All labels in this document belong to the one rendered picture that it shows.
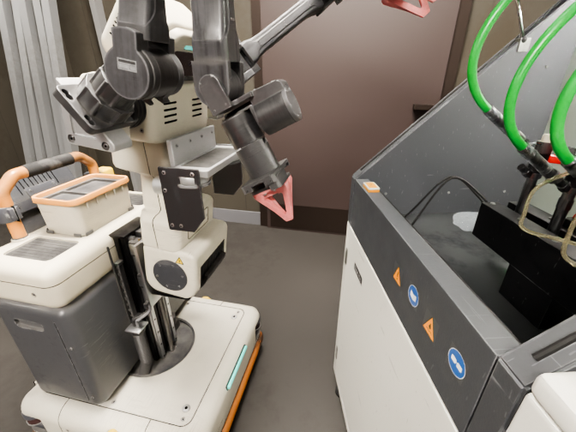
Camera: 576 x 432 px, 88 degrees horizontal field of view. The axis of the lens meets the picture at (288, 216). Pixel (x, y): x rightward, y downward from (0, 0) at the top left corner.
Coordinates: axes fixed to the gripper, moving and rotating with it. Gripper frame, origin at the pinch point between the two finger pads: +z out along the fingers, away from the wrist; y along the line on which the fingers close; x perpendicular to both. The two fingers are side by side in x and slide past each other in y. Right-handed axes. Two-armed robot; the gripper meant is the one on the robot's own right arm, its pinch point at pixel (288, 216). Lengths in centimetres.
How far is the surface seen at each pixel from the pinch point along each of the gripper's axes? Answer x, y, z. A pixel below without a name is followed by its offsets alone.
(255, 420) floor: 60, 18, 81
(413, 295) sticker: -15.7, -3.0, 21.2
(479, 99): -36.4, 11.6, -3.6
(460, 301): -22.1, -12.0, 16.5
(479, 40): -38.3, 11.0, -12.5
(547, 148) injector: -45.4, 14.8, 10.3
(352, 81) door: -13, 176, -14
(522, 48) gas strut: -58, 49, -4
